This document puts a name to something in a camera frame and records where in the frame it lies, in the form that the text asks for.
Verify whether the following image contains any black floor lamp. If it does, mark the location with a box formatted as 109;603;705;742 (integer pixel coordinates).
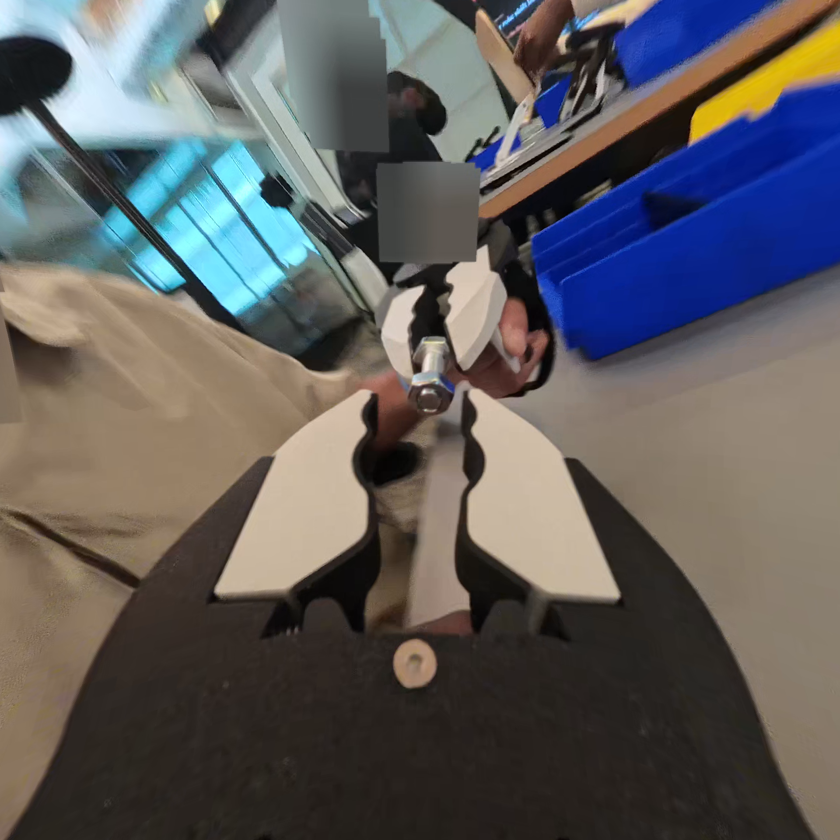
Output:
0;36;263;329

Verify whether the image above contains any blue plastic bin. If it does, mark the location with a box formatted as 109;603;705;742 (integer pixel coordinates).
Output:
615;0;778;82

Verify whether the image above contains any yellow plastic bin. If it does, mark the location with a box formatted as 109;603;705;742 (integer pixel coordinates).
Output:
688;27;840;145

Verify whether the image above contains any person's left hand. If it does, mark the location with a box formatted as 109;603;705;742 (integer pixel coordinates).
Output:
453;296;552;401

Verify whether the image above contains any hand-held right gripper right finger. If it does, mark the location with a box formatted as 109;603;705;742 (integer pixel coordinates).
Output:
453;389;623;619

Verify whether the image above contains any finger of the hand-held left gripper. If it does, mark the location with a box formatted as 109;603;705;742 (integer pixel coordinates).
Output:
440;255;509;376
380;269;429;376

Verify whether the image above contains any steel hex bolt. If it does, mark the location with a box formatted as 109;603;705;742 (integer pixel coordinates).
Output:
415;336;452;379

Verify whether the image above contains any blue bin with black divider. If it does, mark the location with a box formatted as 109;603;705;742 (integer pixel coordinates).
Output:
531;79;840;363

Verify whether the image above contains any wooden rear table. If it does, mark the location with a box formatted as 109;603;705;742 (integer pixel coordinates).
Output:
476;0;840;221

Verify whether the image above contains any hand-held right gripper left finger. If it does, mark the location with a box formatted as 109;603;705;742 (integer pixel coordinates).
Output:
213;390;382;618

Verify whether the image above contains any steel hex nut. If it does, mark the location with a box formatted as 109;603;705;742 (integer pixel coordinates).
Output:
406;373;458;417

